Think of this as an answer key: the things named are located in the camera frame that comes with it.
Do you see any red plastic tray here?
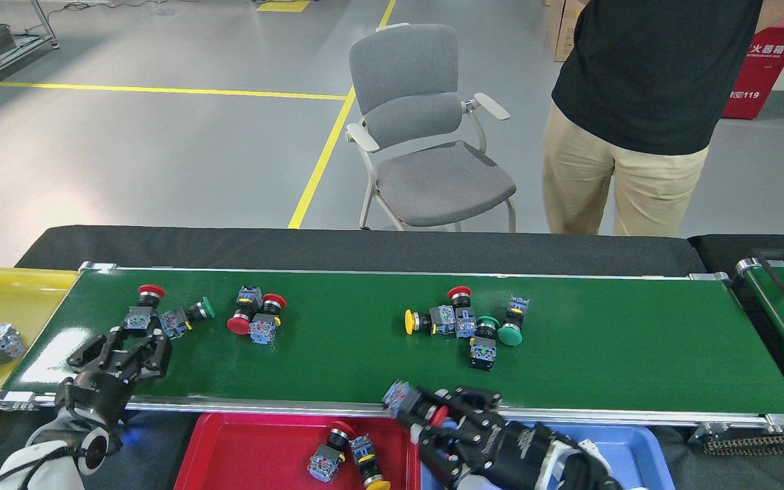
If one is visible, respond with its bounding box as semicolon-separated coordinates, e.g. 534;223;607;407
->
174;412;427;490

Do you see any red fire extinguisher box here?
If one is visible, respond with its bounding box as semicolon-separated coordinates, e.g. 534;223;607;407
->
722;14;784;121

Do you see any person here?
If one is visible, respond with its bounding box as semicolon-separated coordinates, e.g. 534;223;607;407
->
542;0;784;238

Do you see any yellow push button switch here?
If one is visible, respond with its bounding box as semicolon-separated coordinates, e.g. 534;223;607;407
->
404;305;457;336
349;434;393;490

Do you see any long green conveyor belt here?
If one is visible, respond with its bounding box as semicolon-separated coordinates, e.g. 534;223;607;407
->
0;261;784;440

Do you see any conveyor drive chain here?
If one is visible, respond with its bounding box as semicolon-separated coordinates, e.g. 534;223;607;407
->
702;431;784;455

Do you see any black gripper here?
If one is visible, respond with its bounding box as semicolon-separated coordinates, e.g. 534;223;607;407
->
58;329;174;430
420;386;557;490

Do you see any yellow plastic tray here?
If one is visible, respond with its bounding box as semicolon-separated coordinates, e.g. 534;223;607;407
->
0;267;80;441

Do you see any grey office chair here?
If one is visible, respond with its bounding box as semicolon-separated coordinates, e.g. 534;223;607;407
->
346;24;517;233

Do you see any red push button switch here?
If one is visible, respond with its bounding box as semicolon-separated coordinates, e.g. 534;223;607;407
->
125;284;166;332
447;286;478;339
249;293;287;345
307;421;357;484
227;286;263;336
382;380;451;428

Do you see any blue plastic tray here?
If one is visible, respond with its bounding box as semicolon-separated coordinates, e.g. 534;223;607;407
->
419;422;676;490

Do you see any cardboard box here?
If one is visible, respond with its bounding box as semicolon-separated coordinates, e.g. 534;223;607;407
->
547;0;587;63

